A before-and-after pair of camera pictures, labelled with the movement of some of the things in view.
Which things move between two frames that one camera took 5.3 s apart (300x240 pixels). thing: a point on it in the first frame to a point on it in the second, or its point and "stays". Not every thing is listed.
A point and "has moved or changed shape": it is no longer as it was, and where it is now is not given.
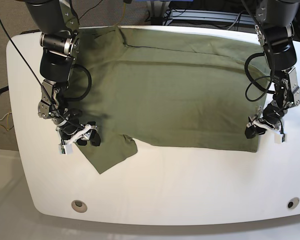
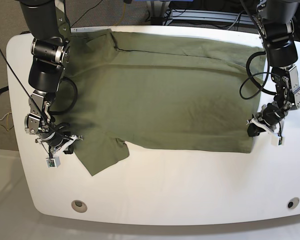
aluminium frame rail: [208, 16] stays
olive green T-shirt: [173, 89] has moved or changed shape
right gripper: [269, 116] stays
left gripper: [74, 130] to [58, 143]
